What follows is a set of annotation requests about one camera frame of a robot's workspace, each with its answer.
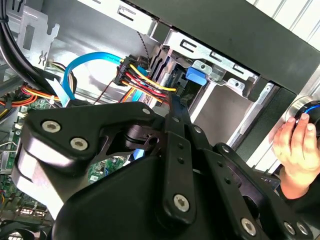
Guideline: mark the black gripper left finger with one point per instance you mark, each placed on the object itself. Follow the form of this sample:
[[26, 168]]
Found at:
[[75, 125]]

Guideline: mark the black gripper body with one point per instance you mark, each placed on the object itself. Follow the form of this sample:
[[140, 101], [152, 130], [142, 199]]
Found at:
[[120, 205]]

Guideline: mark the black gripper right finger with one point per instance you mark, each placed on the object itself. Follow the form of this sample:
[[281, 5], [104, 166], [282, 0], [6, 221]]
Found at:
[[225, 170]]

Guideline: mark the hard disk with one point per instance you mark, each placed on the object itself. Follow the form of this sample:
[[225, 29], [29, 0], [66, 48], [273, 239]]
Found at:
[[196, 76]]

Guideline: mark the round black blue-ringed tool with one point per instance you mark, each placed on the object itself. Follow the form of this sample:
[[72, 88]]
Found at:
[[310, 107]]

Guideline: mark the person's bare hand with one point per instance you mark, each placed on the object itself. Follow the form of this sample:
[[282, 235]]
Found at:
[[297, 150]]

